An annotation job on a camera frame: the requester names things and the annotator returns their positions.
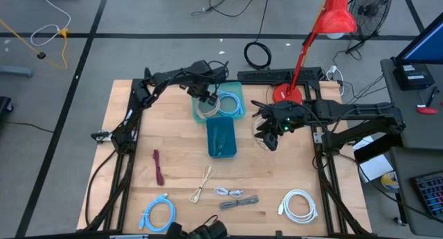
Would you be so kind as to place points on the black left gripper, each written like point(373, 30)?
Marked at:
point(207, 84)

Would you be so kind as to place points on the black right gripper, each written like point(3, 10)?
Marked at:
point(287, 116)

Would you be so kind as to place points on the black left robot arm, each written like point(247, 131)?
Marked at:
point(166, 76)

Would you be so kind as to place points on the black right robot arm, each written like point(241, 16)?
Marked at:
point(363, 114)

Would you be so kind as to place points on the light green translucent bin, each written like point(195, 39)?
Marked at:
point(239, 88)

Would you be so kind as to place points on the teal plastic bin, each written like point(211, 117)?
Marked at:
point(231, 128)

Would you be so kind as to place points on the white paper sheet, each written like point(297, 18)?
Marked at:
point(375, 168)

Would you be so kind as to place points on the round yellow blue object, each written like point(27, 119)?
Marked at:
point(391, 181)

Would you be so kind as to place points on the red desk lamp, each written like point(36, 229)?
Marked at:
point(334, 17)

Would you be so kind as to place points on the small black computer box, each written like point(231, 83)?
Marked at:
point(412, 81)

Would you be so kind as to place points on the silver aluminium extrusion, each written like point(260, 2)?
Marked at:
point(128, 237)

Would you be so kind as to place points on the grey side desk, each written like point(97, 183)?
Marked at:
point(408, 211)

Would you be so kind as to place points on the red hand tool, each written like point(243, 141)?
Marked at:
point(427, 111)

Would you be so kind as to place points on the black floor fan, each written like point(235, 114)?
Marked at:
point(370, 8)

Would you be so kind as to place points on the black pen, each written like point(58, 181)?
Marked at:
point(432, 97)

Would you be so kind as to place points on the colourful backlit keyboard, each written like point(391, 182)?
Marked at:
point(431, 194)

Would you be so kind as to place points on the monitor with blue screen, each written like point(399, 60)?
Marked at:
point(427, 45)

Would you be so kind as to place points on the grey cart leg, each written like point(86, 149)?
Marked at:
point(15, 71)

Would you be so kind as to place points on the black caster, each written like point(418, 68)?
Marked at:
point(4, 105)

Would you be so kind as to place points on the silver mounting bracket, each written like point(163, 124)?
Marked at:
point(104, 135)
point(317, 138)

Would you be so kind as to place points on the black metal table frame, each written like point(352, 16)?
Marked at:
point(137, 84)

